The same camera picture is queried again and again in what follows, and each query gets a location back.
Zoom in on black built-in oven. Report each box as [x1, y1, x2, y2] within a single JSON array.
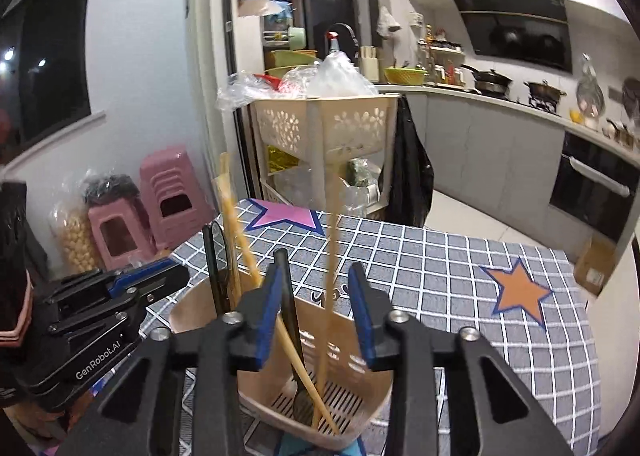
[[549, 131, 640, 242]]

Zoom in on clear plastic bag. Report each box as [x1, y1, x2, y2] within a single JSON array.
[[280, 65, 321, 97], [217, 71, 281, 112]]

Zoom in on beige knife holder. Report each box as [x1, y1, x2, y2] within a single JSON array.
[[360, 46, 381, 82]]

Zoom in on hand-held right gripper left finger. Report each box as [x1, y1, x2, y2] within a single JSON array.
[[62, 263, 287, 456]]

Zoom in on yellow colander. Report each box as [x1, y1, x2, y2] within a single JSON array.
[[382, 65, 430, 86]]

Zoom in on black plastic bag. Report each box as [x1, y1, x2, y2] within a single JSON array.
[[82, 173, 141, 209]]

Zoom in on beige plastic utensil holder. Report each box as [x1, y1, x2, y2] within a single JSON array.
[[169, 266, 396, 452]]

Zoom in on hanging metal strainer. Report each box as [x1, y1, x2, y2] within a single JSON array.
[[575, 53, 608, 117]]

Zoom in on whitish plastic bag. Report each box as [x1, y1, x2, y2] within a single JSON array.
[[307, 52, 381, 97]]

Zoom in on black plastic utensil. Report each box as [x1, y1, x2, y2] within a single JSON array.
[[201, 223, 221, 314], [273, 248, 313, 429]]

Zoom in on grey checked tablecloth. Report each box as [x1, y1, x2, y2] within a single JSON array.
[[165, 198, 601, 456]]

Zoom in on black perforated object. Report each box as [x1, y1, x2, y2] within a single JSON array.
[[0, 180, 51, 337]]

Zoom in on pink plastic stool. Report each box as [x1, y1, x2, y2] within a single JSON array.
[[87, 198, 156, 272]]

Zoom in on steel pot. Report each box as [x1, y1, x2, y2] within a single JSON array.
[[607, 118, 638, 144]]

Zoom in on yellow oil bottle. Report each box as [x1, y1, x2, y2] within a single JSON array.
[[267, 146, 301, 173]]

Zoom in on black kitchen faucet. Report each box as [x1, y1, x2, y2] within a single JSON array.
[[327, 23, 361, 62]]

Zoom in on black range hood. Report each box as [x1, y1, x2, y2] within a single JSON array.
[[450, 0, 573, 74]]

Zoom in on black hanging bag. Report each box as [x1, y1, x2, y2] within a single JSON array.
[[382, 95, 435, 229]]

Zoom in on dark window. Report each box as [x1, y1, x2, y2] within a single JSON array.
[[0, 0, 96, 162]]

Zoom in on spice rack with bottles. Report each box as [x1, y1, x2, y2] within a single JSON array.
[[417, 26, 468, 87]]

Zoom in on beige perforated storage rack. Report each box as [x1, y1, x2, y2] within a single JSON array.
[[250, 92, 401, 217]]

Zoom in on hanging round metal rack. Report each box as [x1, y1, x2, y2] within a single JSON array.
[[621, 77, 640, 117]]

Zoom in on white hanging plastic bag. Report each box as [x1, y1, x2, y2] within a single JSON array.
[[376, 6, 403, 39]]

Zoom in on green plastic basin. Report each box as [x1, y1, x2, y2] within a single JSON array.
[[264, 50, 318, 79]]

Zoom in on bag of yellow balls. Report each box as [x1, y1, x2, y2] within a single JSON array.
[[50, 201, 98, 274]]

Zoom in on black wok with lid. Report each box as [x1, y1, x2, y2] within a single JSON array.
[[460, 63, 515, 97]]

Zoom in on cardboard box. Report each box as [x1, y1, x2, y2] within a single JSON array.
[[574, 236, 618, 297]]

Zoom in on stack of pink stools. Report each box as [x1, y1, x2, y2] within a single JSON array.
[[139, 146, 216, 252]]

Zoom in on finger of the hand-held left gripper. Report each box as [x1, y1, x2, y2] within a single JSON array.
[[47, 292, 149, 337], [35, 257, 191, 319]]

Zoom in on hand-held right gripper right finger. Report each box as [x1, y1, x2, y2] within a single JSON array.
[[347, 262, 576, 456]]

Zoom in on patterned bamboo chopstick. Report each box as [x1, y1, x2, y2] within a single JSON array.
[[220, 152, 263, 289]]

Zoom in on grey kitchen counter cabinets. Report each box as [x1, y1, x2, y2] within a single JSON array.
[[375, 83, 640, 247]]

